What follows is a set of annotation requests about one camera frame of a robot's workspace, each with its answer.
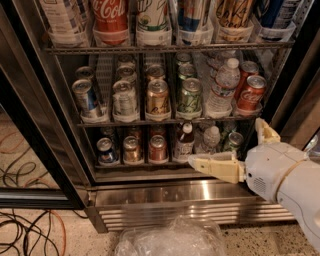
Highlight orange cable on floor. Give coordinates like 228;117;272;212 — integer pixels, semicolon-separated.
49;209;67;256

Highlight dark juice bottle white cap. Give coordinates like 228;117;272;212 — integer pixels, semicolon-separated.
174;123;194;163

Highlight blue silver can top shelf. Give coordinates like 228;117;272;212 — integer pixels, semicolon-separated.
178;0;210;32

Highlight gold soda can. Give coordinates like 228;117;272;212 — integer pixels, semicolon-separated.
147;79;169;115
146;64;165;82

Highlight gold soda can rear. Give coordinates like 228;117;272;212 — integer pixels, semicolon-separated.
146;64;165;82

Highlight gold black can top shelf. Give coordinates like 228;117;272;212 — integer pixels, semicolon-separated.
216;0;254;28

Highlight red cola can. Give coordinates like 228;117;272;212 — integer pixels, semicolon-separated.
237;75;266;111
234;61;259;100

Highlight red can bottom shelf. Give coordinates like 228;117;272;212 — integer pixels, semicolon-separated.
149;135;167;161

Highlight green can bottom shelf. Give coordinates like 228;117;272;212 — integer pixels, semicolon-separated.
222;132;244;156

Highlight blue silver can rear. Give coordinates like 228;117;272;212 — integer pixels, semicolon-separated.
75;66;97;86

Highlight stainless fridge base grille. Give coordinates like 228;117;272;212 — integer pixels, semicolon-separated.
85;179;293;233

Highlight green soda can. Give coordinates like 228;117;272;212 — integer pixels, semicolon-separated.
175;52;192;66
178;78;202;113
177;64;197;94

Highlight gold can bottom shelf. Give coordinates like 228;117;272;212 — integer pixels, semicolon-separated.
123;136;141;162

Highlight blue silver can front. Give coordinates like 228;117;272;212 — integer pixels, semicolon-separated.
72;79;102;118

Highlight white silver can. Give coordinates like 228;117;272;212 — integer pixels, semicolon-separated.
116;66;137;85
113;80;137;116
117;54;136;68

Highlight gold soda can front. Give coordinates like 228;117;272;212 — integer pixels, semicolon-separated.
147;79;169;115

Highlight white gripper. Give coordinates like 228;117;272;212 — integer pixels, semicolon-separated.
188;118;307;202

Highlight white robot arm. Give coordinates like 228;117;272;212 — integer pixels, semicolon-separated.
188;118;320;250

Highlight red cola can rear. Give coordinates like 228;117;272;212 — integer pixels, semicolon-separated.
234;61;259;100

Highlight middle wire shelf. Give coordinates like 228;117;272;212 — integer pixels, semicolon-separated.
77;116;257;128

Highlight clear plastic bag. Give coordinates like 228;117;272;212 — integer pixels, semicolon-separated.
114;216;227;256

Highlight white silver can front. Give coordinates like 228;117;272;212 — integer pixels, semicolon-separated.
113;80;137;116

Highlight white label bottle top shelf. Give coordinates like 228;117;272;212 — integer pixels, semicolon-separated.
39;0;90;34

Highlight black cables on floor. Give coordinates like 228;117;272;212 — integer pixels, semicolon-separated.
0;209;88;256

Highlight red cola can front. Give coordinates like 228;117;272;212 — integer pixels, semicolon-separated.
237;75;266;111

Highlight blue can bottom shelf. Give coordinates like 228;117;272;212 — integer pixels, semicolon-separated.
97;137;118;164

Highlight green soda can front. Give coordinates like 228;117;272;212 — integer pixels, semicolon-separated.
178;78;202;113

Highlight clear water bottle middle shelf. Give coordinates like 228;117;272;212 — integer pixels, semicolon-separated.
207;58;240;112

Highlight red cola bottle top shelf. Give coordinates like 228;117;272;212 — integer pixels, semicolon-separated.
91;0;128;46

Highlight small water bottle bottom shelf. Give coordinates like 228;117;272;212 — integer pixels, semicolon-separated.
196;126;220;154

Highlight top wire shelf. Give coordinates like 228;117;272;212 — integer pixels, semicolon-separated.
44;41;295;55

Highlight green soda can rear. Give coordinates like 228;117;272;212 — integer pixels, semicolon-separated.
175;52;192;66

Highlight wire shelf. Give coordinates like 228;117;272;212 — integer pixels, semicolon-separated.
77;116;257;128
44;41;295;55

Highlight white silver can rear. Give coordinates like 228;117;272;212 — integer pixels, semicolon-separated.
117;54;136;68

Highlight right glass fridge door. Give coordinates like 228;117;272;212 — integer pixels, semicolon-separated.
264;31;320;149

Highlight left glass fridge door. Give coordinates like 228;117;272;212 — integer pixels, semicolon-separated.
0;0;92;209

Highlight glass fridge door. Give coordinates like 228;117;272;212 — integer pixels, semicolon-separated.
264;31;320;149
0;0;92;209

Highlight white green bottle top shelf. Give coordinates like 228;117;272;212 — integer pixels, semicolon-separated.
137;0;168;32

